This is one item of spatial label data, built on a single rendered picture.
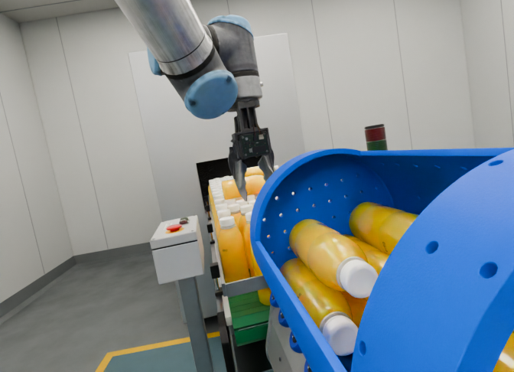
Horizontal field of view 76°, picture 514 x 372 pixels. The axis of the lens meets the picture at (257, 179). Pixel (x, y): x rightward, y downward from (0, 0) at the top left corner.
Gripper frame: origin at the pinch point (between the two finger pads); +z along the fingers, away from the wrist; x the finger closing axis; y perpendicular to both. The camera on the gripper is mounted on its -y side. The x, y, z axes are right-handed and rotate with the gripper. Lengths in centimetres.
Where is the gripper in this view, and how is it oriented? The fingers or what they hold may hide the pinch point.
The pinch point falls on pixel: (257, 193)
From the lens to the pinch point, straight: 75.1
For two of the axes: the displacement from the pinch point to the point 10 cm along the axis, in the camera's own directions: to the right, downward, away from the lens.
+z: 1.7, 9.8, 1.0
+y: 1.7, 0.7, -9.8
